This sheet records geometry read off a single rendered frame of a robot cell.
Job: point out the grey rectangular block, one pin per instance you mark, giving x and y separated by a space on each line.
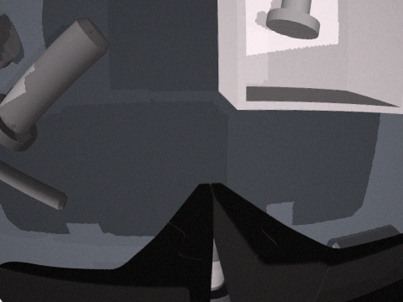
390 232
355 65

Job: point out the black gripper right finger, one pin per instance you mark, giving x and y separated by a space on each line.
264 260

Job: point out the dark grey clevis fork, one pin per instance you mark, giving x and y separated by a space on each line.
220 295

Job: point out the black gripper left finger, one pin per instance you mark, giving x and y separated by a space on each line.
176 266

